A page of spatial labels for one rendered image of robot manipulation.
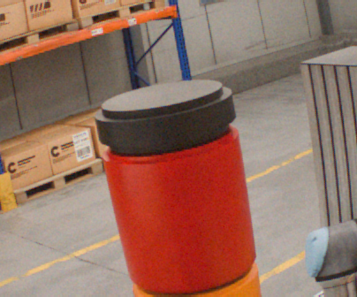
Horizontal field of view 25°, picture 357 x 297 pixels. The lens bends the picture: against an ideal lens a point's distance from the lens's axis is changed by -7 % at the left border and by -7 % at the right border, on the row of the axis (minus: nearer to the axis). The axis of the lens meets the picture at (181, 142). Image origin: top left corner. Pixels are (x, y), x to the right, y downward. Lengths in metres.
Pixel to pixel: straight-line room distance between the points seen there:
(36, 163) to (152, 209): 8.68
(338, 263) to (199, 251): 1.71
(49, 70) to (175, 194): 10.22
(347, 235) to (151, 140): 1.74
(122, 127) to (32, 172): 8.67
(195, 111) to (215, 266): 0.06
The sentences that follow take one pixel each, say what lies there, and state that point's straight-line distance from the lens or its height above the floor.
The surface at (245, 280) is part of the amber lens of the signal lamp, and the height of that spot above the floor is 2.27.
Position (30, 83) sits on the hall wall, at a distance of 10.36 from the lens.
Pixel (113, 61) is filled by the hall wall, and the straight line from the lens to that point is 11.07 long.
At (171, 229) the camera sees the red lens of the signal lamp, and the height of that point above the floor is 2.30.
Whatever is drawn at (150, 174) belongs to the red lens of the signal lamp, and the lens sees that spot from 0.29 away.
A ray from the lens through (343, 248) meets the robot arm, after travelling 2.01.
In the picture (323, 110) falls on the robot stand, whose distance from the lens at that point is 2.17.
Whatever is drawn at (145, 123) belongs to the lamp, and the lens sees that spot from 0.29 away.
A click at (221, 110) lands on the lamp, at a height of 2.33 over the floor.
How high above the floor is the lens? 2.40
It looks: 14 degrees down
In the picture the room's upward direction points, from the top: 10 degrees counter-clockwise
